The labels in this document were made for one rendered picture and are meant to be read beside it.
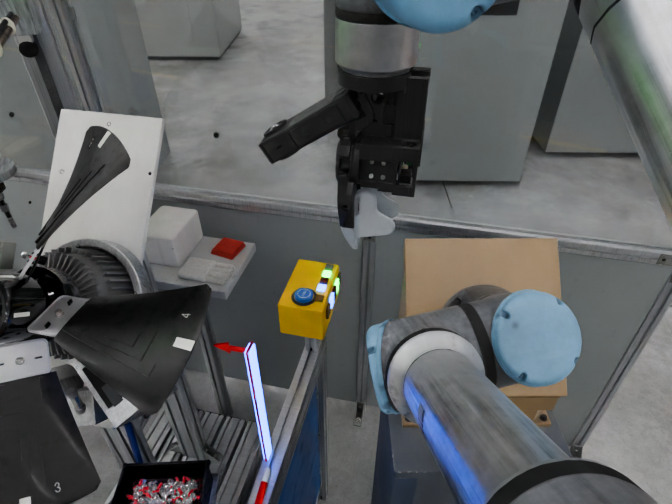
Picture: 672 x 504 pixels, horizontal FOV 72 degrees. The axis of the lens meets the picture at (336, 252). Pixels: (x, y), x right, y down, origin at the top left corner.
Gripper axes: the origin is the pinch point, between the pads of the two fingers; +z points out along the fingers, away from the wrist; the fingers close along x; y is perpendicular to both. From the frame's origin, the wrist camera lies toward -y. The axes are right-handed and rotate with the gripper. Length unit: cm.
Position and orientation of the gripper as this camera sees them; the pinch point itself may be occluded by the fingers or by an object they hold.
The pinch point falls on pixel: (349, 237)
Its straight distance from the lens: 55.8
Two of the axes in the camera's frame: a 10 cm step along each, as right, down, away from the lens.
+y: 9.7, 1.4, -1.8
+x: 2.3, -6.0, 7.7
